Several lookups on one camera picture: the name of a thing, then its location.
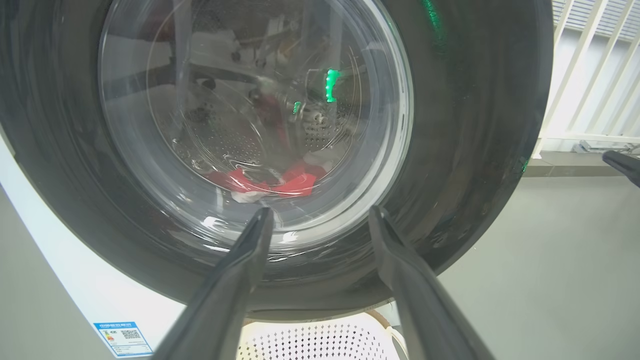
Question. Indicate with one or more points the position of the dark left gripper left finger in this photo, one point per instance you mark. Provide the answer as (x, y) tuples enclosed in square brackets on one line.
[(225, 300)]

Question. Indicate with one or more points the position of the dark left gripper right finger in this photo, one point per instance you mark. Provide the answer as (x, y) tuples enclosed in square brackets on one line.
[(420, 310)]

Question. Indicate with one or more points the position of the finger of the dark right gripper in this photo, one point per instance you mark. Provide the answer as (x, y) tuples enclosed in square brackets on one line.
[(625, 167)]

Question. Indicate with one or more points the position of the red white-trimmed sports garment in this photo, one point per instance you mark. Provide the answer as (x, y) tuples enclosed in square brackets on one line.
[(235, 181)]

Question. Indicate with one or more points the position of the plain red garment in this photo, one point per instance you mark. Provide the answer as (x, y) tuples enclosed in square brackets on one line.
[(302, 180)]

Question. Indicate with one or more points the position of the dark round glass washer door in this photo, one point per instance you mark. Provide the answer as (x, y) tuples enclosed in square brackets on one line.
[(475, 150)]

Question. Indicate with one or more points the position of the white perforated laundry basket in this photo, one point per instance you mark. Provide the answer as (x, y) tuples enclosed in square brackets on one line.
[(320, 342)]

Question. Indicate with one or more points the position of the white front-load washing machine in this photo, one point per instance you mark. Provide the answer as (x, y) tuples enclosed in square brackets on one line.
[(100, 280)]

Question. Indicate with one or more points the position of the white railing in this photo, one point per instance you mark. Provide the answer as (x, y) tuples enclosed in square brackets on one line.
[(600, 136)]

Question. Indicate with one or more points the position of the blue energy label sticker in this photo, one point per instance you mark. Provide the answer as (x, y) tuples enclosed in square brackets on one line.
[(122, 340)]

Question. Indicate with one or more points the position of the perforated steel washer drum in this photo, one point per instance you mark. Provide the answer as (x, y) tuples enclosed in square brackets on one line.
[(225, 140)]

